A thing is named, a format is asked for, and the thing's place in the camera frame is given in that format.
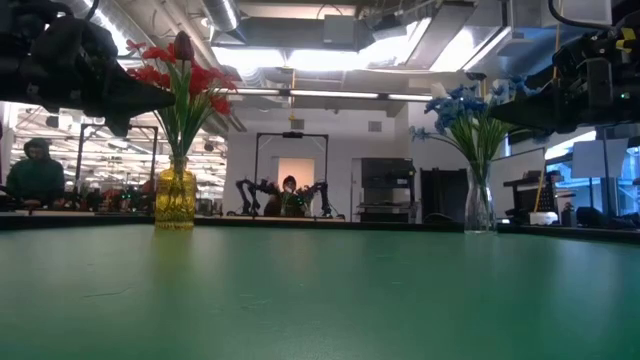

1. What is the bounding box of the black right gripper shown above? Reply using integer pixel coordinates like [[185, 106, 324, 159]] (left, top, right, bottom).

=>
[[491, 27, 619, 134]]

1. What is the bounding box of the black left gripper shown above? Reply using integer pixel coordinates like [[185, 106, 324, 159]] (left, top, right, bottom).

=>
[[0, 18, 177, 138]]

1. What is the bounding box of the red flower bunch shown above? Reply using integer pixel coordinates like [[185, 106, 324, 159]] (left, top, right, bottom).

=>
[[124, 38, 239, 169]]

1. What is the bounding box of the yellow glass vase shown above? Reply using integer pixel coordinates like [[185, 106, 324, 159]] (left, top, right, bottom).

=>
[[153, 155, 199, 232]]

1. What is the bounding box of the clear glass vase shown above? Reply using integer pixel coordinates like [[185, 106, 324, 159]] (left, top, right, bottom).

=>
[[463, 160, 499, 235]]

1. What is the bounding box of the white partition panel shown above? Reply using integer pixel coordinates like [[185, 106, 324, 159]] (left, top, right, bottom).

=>
[[487, 146, 547, 221]]

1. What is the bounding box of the black desk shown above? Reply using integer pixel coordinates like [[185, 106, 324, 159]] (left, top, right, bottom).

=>
[[502, 169, 574, 226]]

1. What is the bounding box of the white board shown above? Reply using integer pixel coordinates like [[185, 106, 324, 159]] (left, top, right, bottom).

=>
[[570, 138, 630, 180]]

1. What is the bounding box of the white box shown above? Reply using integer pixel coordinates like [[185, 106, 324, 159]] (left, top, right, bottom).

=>
[[528, 211, 560, 226]]

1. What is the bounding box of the green table mat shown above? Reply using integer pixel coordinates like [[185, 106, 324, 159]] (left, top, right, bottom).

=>
[[0, 212, 640, 246]]

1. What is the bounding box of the person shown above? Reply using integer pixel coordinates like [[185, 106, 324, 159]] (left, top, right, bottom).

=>
[[263, 174, 307, 218], [4, 137, 67, 210]]

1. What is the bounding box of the black upright panel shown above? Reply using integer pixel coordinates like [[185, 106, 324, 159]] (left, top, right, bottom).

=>
[[420, 168, 466, 221]]

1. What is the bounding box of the black equipment cabinet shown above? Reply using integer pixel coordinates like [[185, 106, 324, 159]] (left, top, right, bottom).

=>
[[359, 157, 417, 224]]

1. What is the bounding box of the pale orange door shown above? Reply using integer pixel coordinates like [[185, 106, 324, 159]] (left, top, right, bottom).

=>
[[276, 157, 317, 191]]

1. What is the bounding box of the ceiling light strip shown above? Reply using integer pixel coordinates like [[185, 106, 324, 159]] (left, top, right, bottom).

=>
[[234, 88, 434, 104]]

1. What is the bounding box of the black gantry frame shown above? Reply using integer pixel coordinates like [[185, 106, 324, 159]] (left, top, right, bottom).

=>
[[76, 122, 160, 201], [254, 131, 330, 219]]

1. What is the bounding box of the silver ceiling duct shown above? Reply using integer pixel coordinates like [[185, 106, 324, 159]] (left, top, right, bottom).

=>
[[201, 0, 242, 34]]

